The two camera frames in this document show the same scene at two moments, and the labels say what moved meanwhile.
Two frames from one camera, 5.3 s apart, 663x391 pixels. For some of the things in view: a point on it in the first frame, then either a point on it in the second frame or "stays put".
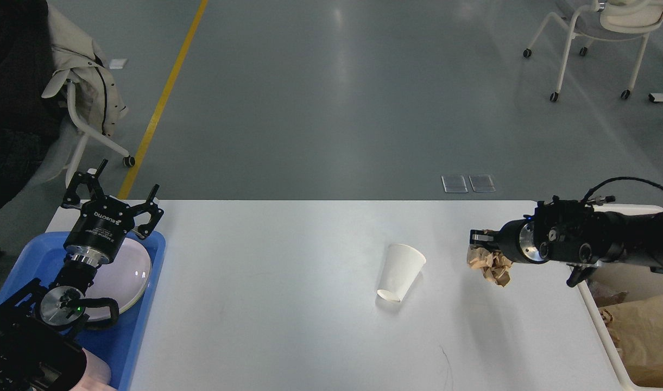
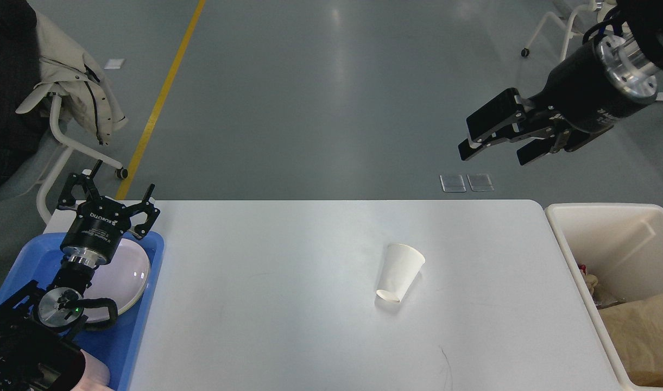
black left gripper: x=103 y=222 stays put
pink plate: x=125 y=278 stays put
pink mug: x=96 y=376 stays put
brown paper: x=494 y=265 -> x=591 y=281
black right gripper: x=521 y=240 -> x=590 y=93
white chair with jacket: x=96 y=109 -> x=71 y=146
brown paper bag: x=645 y=334 stays put
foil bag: x=604 y=295 stays put
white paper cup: x=403 y=263 stays put
